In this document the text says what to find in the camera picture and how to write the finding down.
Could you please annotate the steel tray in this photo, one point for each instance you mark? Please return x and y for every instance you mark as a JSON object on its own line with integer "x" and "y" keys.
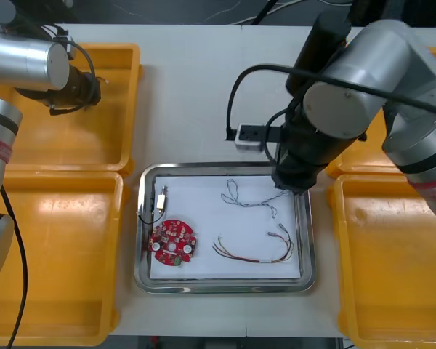
{"x": 309, "y": 254}

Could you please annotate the white sheet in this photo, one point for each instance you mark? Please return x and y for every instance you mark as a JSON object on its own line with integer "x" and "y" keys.
{"x": 240, "y": 232}

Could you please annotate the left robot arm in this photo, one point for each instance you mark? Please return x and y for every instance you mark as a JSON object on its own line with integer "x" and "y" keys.
{"x": 29, "y": 62}

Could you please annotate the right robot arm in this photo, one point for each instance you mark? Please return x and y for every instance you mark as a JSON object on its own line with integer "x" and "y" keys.
{"x": 385, "y": 54}

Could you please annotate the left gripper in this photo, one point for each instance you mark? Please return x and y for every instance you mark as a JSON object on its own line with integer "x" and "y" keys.
{"x": 85, "y": 87}

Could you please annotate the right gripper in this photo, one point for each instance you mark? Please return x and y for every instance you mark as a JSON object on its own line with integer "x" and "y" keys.
{"x": 294, "y": 171}

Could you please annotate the yellow-orange plastic bin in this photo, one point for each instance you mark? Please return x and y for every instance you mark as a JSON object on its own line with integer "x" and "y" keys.
{"x": 370, "y": 156}
{"x": 65, "y": 254}
{"x": 385, "y": 272}
{"x": 76, "y": 138}

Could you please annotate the round red circuit board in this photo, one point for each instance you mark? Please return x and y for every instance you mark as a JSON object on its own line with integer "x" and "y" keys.
{"x": 172, "y": 241}

